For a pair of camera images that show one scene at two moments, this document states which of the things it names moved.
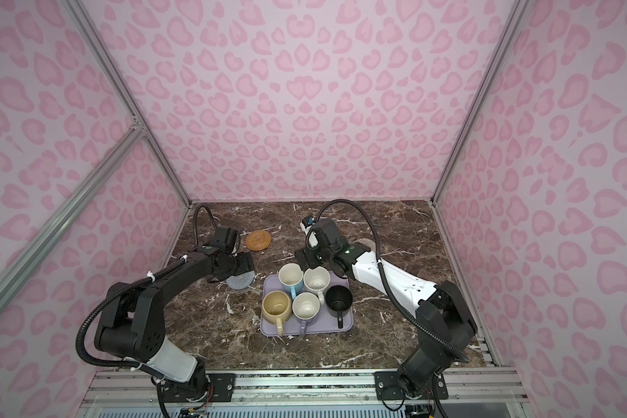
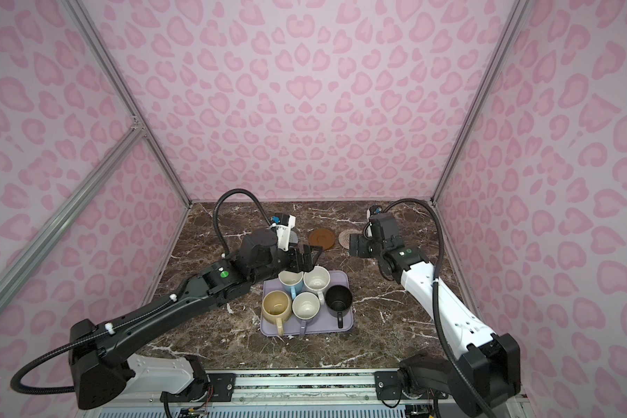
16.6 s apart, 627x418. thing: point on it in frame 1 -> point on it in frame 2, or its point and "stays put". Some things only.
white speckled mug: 317,280 stays put
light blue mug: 291,276 stays put
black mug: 339,300 stays put
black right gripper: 309,251 -> 361,251
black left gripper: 246,262 -> 309,261
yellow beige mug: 277,306 stays put
